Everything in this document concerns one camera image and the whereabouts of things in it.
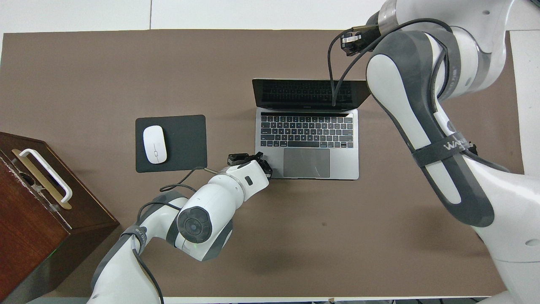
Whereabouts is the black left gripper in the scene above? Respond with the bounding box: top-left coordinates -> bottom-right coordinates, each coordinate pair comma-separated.
227,152 -> 273,179

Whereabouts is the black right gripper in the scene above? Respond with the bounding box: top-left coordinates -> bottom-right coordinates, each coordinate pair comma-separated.
341,23 -> 382,57

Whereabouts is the silver grey laptop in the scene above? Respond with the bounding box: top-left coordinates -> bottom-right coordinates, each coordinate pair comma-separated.
252,78 -> 372,181

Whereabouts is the black mouse pad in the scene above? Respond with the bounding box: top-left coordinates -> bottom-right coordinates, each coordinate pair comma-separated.
135,114 -> 208,174

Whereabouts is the brown table mat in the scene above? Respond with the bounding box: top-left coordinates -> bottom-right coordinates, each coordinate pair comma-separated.
0,30 -> 524,299

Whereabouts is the white computer mouse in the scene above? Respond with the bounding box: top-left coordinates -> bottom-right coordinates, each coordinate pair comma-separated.
143,125 -> 167,165

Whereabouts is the dark brown wooden box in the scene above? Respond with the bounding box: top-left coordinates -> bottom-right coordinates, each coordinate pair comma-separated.
0,132 -> 120,304

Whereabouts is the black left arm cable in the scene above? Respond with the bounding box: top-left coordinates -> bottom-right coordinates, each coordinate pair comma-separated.
132,166 -> 220,304

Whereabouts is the white box handle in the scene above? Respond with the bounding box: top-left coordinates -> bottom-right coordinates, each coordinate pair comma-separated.
19,148 -> 73,204

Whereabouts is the gold box handle plate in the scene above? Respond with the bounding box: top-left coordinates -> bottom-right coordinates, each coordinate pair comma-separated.
11,148 -> 73,210

